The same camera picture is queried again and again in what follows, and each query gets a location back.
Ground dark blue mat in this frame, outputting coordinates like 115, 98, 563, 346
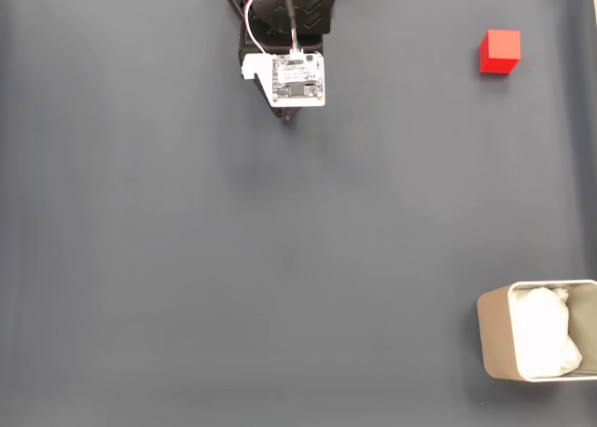
0, 0, 597, 427

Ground red cube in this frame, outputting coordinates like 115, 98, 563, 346
479, 29, 522, 76

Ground beige rounded box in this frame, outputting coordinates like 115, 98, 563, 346
476, 279, 597, 382

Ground white and red wires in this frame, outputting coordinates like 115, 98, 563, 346
243, 0, 281, 56

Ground white crumpled paper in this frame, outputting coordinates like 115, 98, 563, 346
510, 285, 584, 379

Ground black camera cable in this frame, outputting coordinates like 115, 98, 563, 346
278, 0, 303, 51

